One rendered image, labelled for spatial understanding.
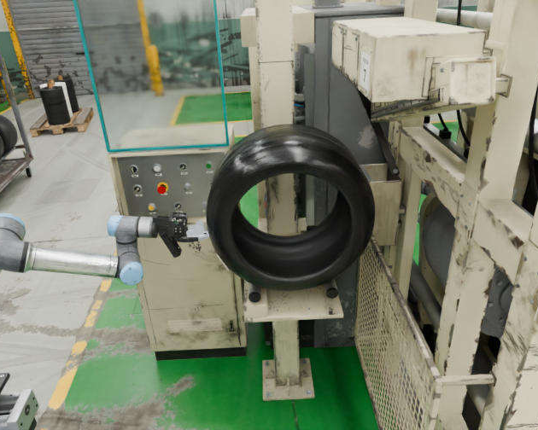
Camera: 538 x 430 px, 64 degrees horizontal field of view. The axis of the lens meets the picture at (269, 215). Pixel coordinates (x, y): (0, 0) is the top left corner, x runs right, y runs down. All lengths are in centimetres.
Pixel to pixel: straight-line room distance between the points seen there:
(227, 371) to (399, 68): 196
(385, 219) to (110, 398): 171
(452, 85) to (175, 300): 182
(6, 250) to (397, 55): 119
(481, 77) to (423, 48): 14
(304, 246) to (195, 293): 79
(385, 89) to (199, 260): 145
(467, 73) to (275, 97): 82
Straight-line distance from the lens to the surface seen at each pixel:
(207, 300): 238
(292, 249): 179
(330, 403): 243
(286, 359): 233
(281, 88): 166
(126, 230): 159
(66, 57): 1098
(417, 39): 107
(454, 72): 102
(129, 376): 271
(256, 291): 159
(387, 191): 178
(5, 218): 163
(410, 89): 109
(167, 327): 253
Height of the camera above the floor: 188
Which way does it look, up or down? 27 degrees down
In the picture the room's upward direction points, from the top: 3 degrees counter-clockwise
